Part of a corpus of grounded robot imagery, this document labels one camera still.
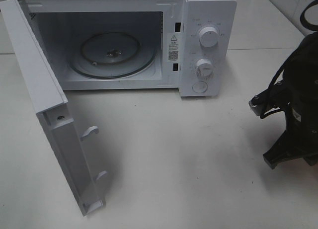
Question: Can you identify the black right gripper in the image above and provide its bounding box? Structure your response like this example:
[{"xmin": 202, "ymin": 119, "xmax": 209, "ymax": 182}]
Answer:
[{"xmin": 263, "ymin": 99, "xmax": 318, "ymax": 169}]

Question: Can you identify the round white door-release button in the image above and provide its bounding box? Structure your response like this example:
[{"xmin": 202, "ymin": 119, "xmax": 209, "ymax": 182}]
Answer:
[{"xmin": 192, "ymin": 81, "xmax": 208, "ymax": 93}]

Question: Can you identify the white microwave door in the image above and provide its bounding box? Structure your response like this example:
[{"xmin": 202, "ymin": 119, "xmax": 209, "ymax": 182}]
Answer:
[{"xmin": 0, "ymin": 0, "xmax": 107, "ymax": 216}]

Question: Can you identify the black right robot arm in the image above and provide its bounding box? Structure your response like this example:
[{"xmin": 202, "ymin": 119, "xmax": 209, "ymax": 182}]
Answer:
[{"xmin": 263, "ymin": 33, "xmax": 318, "ymax": 169}]

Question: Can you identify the lower white timer knob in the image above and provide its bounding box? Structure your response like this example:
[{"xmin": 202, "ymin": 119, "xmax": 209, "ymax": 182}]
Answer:
[{"xmin": 195, "ymin": 59, "xmax": 214, "ymax": 77}]

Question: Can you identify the upper white power knob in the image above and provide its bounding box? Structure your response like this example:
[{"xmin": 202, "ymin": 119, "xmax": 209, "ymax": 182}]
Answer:
[{"xmin": 199, "ymin": 25, "xmax": 220, "ymax": 48}]

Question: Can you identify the white microwave oven body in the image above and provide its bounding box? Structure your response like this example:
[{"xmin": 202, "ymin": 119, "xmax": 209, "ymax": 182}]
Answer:
[{"xmin": 18, "ymin": 0, "xmax": 237, "ymax": 97}]

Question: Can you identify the white warning label sticker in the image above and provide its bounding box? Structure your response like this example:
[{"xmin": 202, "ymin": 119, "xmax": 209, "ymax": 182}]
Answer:
[{"xmin": 167, "ymin": 33, "xmax": 180, "ymax": 62}]

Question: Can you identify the glass microwave turntable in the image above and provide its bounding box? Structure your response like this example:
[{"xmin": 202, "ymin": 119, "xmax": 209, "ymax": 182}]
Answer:
[{"xmin": 70, "ymin": 32, "xmax": 161, "ymax": 79}]

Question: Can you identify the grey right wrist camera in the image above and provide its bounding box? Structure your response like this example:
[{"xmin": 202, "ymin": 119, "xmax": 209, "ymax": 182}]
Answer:
[{"xmin": 248, "ymin": 90, "xmax": 285, "ymax": 119}]

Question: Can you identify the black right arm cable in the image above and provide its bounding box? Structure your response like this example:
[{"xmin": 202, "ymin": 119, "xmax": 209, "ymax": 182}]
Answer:
[{"xmin": 259, "ymin": 0, "xmax": 318, "ymax": 119}]

